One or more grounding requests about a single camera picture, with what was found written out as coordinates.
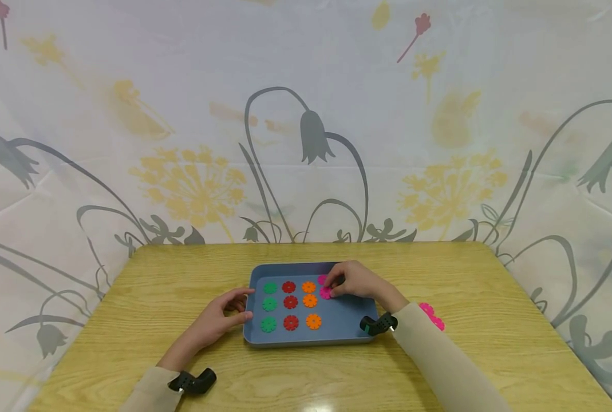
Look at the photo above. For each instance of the person's right hand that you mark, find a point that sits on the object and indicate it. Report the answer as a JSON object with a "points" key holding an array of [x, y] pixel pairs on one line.
{"points": [[360, 280]]}

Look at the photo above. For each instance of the person's left hand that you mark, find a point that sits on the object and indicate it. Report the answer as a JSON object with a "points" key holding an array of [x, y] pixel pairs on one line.
{"points": [[211, 325]]}

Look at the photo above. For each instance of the person's left thumb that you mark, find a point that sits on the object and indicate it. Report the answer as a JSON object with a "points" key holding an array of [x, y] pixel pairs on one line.
{"points": [[240, 320]]}

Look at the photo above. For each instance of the person's left fingers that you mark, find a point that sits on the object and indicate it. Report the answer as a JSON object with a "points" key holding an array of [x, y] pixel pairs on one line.
{"points": [[236, 293]]}

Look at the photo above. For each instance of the person's right thumb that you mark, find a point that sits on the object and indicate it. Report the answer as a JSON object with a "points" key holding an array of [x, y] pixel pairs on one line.
{"points": [[338, 290]]}

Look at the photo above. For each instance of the person's right index finger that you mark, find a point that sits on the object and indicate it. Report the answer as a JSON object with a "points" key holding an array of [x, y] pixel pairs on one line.
{"points": [[332, 274]]}

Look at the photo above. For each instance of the pink flower disc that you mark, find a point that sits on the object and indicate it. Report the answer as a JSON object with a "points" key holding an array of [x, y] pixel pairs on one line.
{"points": [[437, 323], [325, 293], [322, 280], [427, 308]]}

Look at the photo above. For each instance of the blue-gray rectangular tray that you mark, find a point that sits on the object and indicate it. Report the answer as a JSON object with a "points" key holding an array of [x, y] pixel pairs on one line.
{"points": [[339, 325]]}

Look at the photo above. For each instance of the person's right forearm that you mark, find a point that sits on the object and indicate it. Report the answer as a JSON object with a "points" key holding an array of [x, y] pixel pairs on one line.
{"points": [[439, 360]]}

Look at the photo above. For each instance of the orange flower disc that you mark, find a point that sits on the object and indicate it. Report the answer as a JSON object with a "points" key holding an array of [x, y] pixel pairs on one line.
{"points": [[309, 287], [310, 301], [314, 321]]}

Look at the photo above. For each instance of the green flower disc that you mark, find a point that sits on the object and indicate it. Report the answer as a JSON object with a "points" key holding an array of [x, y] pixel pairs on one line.
{"points": [[269, 304], [268, 324], [270, 288]]}

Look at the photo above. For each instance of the red flower disc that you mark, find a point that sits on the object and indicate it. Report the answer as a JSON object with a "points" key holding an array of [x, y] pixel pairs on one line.
{"points": [[288, 287], [291, 323], [291, 302]]}

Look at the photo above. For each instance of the black wrist band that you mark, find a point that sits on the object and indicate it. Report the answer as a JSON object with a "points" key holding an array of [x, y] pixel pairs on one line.
{"points": [[379, 325], [196, 383]]}

